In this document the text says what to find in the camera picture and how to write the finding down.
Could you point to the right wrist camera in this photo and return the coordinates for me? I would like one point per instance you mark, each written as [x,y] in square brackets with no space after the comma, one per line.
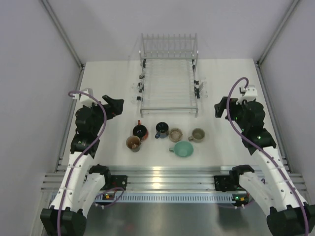
[248,93]

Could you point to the olive grey mug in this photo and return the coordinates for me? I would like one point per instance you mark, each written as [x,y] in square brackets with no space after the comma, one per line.
[197,135]

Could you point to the beige speckled cup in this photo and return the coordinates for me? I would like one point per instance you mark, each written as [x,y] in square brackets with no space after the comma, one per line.
[175,135]

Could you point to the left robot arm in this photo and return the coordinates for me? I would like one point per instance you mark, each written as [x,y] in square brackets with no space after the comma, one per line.
[83,180]

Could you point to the aluminium frame post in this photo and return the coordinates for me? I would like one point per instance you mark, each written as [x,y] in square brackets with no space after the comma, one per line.
[60,29]
[277,32]

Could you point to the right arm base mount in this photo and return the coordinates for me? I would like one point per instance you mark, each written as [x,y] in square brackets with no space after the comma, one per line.
[225,183]

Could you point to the slotted cable duct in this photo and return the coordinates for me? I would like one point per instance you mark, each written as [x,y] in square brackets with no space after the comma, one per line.
[223,198]

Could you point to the left aluminium frame post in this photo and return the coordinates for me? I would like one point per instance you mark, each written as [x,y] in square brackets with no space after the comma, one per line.
[60,29]

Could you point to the teal green cup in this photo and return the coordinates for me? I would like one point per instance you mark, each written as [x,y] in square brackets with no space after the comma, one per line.
[182,149]

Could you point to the black and red mug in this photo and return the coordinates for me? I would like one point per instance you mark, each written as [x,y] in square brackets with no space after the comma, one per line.
[140,131]

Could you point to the aluminium rail base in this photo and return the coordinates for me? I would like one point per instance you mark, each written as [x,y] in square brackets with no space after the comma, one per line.
[157,178]

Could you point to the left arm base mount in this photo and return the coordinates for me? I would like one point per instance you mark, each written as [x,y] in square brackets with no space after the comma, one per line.
[118,181]

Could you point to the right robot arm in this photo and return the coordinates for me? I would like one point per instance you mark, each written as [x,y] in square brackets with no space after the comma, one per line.
[287,212]

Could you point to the dark blue mug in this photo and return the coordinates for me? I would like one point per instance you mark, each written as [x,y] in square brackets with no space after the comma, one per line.
[162,130]

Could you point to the brown mug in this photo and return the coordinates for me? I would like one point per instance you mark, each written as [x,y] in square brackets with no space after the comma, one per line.
[133,143]

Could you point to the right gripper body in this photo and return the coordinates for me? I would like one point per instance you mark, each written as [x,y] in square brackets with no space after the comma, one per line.
[236,109]

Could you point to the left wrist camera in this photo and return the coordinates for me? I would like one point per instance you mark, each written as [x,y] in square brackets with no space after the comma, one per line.
[86,100]

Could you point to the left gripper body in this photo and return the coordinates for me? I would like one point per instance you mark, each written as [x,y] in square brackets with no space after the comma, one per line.
[110,114]

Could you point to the right aluminium frame post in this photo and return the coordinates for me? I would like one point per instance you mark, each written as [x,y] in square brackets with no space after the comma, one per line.
[277,32]

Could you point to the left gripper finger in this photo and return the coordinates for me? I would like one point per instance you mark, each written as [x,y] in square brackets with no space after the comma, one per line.
[117,106]
[109,100]

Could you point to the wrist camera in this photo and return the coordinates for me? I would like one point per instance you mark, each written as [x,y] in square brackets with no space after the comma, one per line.
[86,100]
[248,93]

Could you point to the metal wire dish rack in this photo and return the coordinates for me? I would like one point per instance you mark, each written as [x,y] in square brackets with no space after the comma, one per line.
[168,80]

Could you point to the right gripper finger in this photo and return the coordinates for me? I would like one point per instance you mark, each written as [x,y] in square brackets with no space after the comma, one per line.
[219,112]
[222,103]

